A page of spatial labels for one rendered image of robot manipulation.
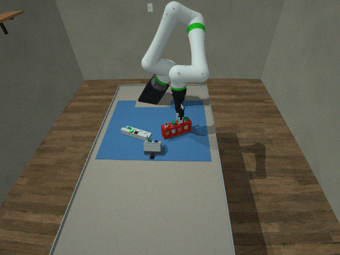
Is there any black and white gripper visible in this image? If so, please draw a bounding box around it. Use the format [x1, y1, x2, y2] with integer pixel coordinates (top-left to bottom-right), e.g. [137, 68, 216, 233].
[173, 96, 185, 124]

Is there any blue flat mat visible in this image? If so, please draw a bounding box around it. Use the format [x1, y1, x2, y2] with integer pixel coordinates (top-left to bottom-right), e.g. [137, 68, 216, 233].
[95, 100, 211, 162]

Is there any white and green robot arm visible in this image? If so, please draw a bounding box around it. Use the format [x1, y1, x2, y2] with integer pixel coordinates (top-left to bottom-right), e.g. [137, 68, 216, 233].
[141, 1, 209, 98]

